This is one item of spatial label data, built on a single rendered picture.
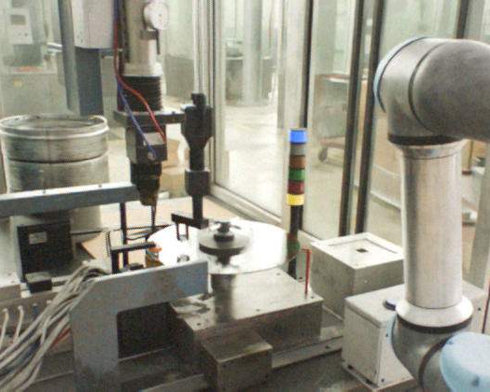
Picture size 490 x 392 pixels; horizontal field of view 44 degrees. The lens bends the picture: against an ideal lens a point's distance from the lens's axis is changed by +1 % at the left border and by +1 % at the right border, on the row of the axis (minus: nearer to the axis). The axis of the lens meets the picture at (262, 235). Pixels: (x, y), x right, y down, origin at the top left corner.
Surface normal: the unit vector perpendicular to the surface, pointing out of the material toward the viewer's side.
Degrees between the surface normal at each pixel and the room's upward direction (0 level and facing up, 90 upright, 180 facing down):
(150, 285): 90
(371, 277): 90
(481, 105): 94
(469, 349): 7
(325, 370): 0
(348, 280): 90
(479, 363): 7
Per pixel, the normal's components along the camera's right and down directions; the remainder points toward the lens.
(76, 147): 0.63, 0.27
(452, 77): -0.54, -0.11
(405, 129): -0.66, 0.35
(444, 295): 0.15, 0.34
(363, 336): -0.87, 0.15
